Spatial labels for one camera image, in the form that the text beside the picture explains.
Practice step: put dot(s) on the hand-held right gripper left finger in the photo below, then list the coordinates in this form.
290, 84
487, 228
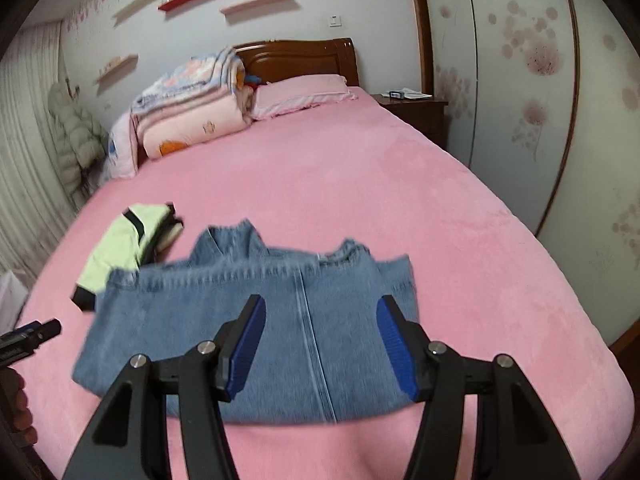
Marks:
245, 345

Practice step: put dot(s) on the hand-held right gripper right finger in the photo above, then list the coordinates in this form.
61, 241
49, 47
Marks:
395, 345

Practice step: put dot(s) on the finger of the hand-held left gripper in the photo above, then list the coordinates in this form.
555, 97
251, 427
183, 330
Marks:
35, 334

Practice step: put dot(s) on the blue denim jacket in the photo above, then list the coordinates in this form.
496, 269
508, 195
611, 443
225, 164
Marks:
340, 320

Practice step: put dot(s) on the person's left hand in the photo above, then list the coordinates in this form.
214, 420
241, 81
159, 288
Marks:
15, 405

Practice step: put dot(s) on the folded green and black garment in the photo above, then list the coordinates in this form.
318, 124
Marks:
115, 250

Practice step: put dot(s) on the bed with pink sheet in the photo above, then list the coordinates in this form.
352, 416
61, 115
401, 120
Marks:
375, 185

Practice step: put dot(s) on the white pleated curtain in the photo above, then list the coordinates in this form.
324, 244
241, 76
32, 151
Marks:
30, 160

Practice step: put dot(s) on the pink printed cushion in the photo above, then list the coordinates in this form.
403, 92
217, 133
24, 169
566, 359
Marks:
122, 150

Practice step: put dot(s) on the beige puffer jacket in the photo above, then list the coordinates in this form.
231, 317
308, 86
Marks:
75, 130

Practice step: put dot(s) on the folded pink quilt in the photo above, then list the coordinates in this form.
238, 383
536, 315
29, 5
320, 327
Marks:
195, 125

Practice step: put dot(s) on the brown wooden nightstand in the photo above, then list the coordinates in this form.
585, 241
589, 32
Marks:
415, 120

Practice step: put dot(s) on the small black box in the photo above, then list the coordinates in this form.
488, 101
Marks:
397, 94

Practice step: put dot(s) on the white papers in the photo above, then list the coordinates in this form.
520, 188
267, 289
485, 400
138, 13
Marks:
417, 94

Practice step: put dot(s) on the pink pillow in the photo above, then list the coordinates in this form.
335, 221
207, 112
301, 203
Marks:
300, 92

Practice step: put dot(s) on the colourful cloth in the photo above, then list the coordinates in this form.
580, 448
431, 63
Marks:
252, 81

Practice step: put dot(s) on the folded floral quilt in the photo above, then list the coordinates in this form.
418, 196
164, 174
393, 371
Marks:
190, 77

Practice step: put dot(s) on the floral sliding wardrobe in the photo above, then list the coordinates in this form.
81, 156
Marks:
525, 85

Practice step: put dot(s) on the brown wooden headboard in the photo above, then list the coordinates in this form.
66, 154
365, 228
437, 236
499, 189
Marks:
300, 57

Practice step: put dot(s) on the small pink wall shelf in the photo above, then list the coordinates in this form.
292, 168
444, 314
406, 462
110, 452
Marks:
117, 67

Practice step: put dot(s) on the white wall switch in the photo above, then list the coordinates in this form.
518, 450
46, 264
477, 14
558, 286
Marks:
335, 21

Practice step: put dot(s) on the long pink wall shelf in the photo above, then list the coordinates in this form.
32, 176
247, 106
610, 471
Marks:
255, 6

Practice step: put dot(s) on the cream wall shelf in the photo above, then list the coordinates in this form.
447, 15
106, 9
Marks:
137, 5

